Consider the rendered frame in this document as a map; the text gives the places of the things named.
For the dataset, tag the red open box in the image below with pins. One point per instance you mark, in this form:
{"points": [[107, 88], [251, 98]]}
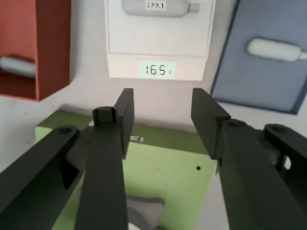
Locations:
{"points": [[38, 31]]}

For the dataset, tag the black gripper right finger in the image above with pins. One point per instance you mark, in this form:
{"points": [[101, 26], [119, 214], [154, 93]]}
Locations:
{"points": [[255, 195]]}

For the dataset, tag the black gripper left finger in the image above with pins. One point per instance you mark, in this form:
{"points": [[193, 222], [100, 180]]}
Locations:
{"points": [[33, 193]]}

